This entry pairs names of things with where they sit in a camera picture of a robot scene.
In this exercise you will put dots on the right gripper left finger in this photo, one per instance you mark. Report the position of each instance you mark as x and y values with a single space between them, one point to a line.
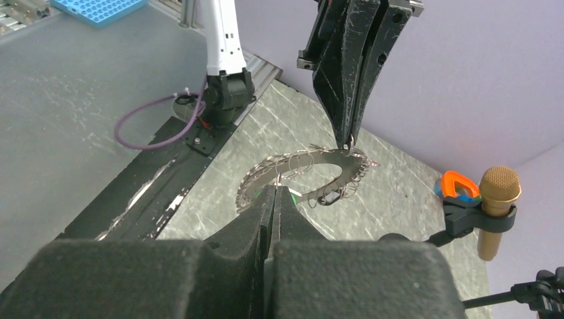
220 277

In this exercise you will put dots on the tall black mic stand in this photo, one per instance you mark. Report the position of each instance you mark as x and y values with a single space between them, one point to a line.
544 295

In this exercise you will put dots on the blue perforated tray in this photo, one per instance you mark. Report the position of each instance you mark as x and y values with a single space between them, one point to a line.
98 13

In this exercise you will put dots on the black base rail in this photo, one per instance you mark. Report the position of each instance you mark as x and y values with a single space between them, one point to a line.
146 194

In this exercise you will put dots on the metal disc with keyrings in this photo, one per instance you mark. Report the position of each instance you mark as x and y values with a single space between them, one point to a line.
318 176

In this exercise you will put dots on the gold microphone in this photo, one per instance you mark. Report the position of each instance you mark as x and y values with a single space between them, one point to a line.
499 188

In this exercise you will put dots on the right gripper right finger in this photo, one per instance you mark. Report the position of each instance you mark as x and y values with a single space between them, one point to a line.
392 278

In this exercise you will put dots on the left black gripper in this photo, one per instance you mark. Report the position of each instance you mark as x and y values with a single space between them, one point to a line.
347 48

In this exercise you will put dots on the short black mic stand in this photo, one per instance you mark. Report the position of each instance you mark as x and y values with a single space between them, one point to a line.
462 217

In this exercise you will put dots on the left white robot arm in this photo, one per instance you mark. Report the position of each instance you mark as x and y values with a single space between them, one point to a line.
228 79

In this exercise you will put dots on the orange ring toy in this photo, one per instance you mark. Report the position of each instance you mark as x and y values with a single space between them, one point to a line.
458 186

